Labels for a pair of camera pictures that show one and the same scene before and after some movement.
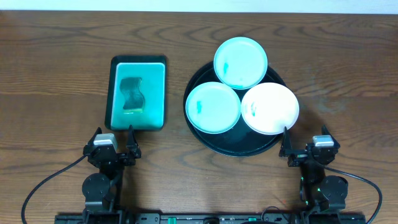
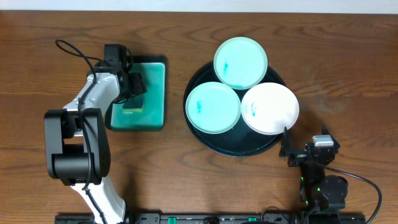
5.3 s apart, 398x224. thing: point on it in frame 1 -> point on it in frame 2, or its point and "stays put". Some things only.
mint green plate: [240, 63] stays put
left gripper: [112, 156] -> [137, 86]
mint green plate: [212, 107] stays put
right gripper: [296, 155] stays put
